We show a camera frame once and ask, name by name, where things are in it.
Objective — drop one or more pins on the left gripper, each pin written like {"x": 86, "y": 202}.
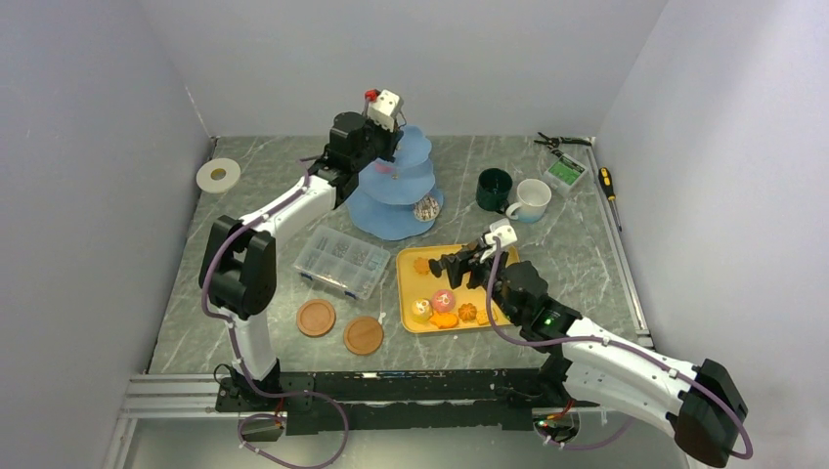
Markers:
{"x": 392, "y": 140}

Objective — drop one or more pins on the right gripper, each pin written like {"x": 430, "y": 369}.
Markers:
{"x": 463, "y": 263}

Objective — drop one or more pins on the purple cupcake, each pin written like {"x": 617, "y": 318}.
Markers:
{"x": 383, "y": 168}

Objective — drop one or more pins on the flower shaped orange cookie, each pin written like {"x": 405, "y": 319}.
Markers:
{"x": 421, "y": 266}

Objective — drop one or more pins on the white chocolate drizzle donut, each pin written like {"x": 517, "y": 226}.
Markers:
{"x": 427, "y": 209}

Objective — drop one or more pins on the yellow cupcake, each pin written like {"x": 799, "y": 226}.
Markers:
{"x": 421, "y": 310}

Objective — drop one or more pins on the blue three-tier cake stand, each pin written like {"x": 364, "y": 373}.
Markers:
{"x": 382, "y": 205}

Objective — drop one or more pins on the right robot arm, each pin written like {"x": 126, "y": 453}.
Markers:
{"x": 698, "y": 405}

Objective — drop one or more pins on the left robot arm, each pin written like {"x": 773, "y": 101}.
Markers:
{"x": 238, "y": 277}

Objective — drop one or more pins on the square yellow cracker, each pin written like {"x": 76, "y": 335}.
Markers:
{"x": 484, "y": 317}

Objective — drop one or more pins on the yellow serving tray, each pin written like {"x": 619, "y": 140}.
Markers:
{"x": 413, "y": 286}

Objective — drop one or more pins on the dark green mug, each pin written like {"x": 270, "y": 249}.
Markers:
{"x": 493, "y": 189}

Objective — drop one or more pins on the white mug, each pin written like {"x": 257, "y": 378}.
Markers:
{"x": 532, "y": 197}

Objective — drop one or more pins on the clear plastic screw box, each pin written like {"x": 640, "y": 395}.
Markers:
{"x": 343, "y": 262}

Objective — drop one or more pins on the green label plastic box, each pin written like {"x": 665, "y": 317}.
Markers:
{"x": 564, "y": 173}

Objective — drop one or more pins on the brown round coaster right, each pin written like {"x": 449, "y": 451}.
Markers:
{"x": 363, "y": 336}

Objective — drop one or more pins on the brown round coaster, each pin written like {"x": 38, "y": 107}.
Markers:
{"x": 363, "y": 336}
{"x": 316, "y": 318}

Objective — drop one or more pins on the white tape roll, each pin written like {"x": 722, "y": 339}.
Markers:
{"x": 218, "y": 175}

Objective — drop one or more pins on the black pliers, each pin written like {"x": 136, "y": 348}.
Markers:
{"x": 556, "y": 142}

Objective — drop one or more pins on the yellow black screwdriver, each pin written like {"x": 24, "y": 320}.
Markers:
{"x": 605, "y": 181}

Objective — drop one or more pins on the brown round coaster left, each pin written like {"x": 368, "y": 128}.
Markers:
{"x": 316, "y": 318}

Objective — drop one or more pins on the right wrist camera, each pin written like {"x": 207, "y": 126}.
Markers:
{"x": 500, "y": 234}

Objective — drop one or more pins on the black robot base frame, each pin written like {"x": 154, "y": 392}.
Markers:
{"x": 321, "y": 401}

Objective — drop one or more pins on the aluminium rail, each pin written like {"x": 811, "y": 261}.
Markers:
{"x": 202, "y": 394}

